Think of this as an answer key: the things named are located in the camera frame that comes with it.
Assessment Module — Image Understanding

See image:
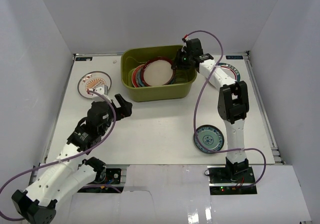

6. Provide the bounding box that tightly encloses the dark red rimmed plate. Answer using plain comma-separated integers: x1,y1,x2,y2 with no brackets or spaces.
144,57,176,87

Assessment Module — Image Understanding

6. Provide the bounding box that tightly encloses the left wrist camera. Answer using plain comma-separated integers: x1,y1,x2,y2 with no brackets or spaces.
92,85,109,96

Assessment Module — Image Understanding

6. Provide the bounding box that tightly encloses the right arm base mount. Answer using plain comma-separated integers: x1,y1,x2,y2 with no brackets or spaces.
204,167,258,196

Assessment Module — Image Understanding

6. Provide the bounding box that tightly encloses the orange sunburst plate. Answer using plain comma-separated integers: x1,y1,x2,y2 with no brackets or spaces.
77,71,112,99

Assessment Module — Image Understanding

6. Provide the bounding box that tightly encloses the grey deer plate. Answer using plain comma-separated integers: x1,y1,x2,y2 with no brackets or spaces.
135,67,144,87

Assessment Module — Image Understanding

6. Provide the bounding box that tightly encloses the teal scalloped plate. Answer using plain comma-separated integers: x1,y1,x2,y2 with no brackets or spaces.
139,65,150,87

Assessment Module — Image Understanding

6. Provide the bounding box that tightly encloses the red and teal plate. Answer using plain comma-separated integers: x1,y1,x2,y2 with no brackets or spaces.
131,68,141,88

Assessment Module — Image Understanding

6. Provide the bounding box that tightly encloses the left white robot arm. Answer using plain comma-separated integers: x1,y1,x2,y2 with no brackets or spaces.
11,92,133,223

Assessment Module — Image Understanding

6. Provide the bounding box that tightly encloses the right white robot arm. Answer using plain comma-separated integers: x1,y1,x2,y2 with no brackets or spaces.
172,36,249,183

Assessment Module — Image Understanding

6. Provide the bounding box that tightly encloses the blue table label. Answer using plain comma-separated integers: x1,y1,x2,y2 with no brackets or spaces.
225,55,244,60
75,57,93,61

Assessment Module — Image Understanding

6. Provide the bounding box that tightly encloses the right blue table label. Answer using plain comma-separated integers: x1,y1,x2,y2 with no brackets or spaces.
225,55,244,60

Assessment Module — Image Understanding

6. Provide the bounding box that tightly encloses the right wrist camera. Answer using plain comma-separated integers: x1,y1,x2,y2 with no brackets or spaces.
181,35,188,52

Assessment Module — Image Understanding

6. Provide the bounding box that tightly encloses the white plate striped rim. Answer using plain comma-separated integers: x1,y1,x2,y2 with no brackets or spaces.
209,63,241,89

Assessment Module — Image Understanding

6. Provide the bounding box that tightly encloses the left blue table label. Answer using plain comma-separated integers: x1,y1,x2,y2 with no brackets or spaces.
75,57,93,61

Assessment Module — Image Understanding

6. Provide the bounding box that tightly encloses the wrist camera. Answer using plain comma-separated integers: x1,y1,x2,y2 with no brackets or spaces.
92,85,109,96
181,35,188,52

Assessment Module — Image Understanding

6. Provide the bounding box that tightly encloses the small blue patterned plate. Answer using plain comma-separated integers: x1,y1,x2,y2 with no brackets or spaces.
193,125,225,154

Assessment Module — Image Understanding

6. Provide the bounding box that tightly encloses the green plastic bin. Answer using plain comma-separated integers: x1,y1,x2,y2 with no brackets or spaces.
120,45,197,102

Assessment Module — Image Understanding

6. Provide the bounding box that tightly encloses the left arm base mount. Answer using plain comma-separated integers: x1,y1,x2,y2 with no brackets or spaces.
78,168,125,194

